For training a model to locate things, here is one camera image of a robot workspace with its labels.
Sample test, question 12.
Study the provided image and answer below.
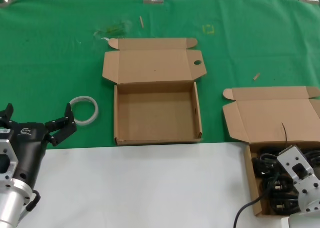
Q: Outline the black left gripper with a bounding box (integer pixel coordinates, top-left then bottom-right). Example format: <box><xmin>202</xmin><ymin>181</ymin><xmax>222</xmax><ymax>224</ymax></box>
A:
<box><xmin>0</xmin><ymin>102</ymin><xmax>78</xmax><ymax>188</ymax></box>

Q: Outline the empty brown cardboard box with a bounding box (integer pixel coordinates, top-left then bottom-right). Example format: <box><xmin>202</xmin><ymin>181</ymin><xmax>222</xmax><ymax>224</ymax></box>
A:
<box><xmin>101</xmin><ymin>37</ymin><xmax>208</xmax><ymax>146</ymax></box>

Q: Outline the green table cloth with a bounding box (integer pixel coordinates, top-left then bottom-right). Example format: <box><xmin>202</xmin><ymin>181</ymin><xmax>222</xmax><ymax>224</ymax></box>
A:
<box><xmin>0</xmin><ymin>0</ymin><xmax>320</xmax><ymax>148</ymax></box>

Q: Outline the clear adhesive tape roll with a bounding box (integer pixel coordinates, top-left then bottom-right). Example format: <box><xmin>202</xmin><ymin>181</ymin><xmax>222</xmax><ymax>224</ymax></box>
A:
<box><xmin>68</xmin><ymin>95</ymin><xmax>99</xmax><ymax>126</ymax></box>

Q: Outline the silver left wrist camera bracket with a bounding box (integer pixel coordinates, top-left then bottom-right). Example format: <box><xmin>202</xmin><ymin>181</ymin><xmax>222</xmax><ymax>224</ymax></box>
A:
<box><xmin>0</xmin><ymin>139</ymin><xmax>20</xmax><ymax>188</ymax></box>

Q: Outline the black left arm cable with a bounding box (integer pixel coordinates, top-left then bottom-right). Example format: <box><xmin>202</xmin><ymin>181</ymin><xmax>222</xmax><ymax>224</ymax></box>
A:
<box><xmin>24</xmin><ymin>189</ymin><xmax>41</xmax><ymax>212</ymax></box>

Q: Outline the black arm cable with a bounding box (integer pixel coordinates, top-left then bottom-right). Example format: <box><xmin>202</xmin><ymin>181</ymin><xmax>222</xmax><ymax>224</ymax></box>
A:
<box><xmin>24</xmin><ymin>189</ymin><xmax>41</xmax><ymax>212</ymax></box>
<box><xmin>233</xmin><ymin>196</ymin><xmax>263</xmax><ymax>228</ymax></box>

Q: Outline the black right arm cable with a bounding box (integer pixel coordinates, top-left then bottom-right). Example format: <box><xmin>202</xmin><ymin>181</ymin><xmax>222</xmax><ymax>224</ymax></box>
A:
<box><xmin>233</xmin><ymin>196</ymin><xmax>263</xmax><ymax>228</ymax></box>

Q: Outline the cardboard box holding cables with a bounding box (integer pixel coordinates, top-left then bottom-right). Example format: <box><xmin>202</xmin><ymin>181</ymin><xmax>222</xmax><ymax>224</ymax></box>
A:
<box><xmin>221</xmin><ymin>86</ymin><xmax>320</xmax><ymax>216</ymax></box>

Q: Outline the pile of black power cords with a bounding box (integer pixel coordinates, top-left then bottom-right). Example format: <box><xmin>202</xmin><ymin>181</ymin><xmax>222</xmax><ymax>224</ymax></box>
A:
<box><xmin>251</xmin><ymin>122</ymin><xmax>320</xmax><ymax>212</ymax></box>

